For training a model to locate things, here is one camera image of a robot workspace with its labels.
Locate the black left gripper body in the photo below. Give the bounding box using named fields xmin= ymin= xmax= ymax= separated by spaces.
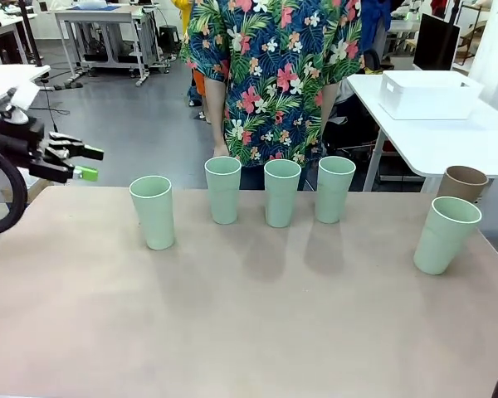
xmin=0 ymin=117 xmax=47 ymax=175

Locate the light green plastic cup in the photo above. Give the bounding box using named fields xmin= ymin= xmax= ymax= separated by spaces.
xmin=314 ymin=156 xmax=356 ymax=225
xmin=263 ymin=158 xmax=302 ymax=229
xmin=129 ymin=175 xmax=176 ymax=251
xmin=413 ymin=196 xmax=482 ymax=275
xmin=204 ymin=156 xmax=242 ymax=226

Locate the white plastic basket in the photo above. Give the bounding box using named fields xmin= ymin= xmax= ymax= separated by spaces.
xmin=377 ymin=70 xmax=486 ymax=121

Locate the brown plastic cup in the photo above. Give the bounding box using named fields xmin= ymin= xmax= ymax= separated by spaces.
xmin=436 ymin=165 xmax=490 ymax=205

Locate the person's right forearm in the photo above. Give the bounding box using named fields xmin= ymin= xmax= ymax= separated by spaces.
xmin=203 ymin=76 xmax=230 ymax=149

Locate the person's left forearm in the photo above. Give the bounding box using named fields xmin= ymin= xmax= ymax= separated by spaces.
xmin=320 ymin=80 xmax=338 ymax=142

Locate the small white side table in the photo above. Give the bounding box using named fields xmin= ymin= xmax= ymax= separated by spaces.
xmin=0 ymin=64 xmax=51 ymax=103

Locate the black stand pole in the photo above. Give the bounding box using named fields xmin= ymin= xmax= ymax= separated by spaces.
xmin=18 ymin=0 xmax=43 ymax=68

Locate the grey workbench on wheels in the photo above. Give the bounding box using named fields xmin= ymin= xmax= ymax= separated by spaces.
xmin=54 ymin=2 xmax=159 ymax=87

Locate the background person in yellow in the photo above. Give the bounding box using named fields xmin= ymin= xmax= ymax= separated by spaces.
xmin=172 ymin=0 xmax=212 ymax=124

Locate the person in floral shirt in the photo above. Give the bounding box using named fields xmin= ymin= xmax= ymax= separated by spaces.
xmin=180 ymin=0 xmax=364 ymax=192

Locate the large white side table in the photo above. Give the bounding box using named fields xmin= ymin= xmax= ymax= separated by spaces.
xmin=346 ymin=70 xmax=498 ymax=194

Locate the black computer monitor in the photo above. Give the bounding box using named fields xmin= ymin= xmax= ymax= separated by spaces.
xmin=413 ymin=12 xmax=461 ymax=71

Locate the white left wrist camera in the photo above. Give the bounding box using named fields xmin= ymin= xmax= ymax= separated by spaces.
xmin=0 ymin=82 xmax=41 ymax=125

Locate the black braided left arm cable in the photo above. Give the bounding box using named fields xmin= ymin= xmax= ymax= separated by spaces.
xmin=0 ymin=152 xmax=29 ymax=238

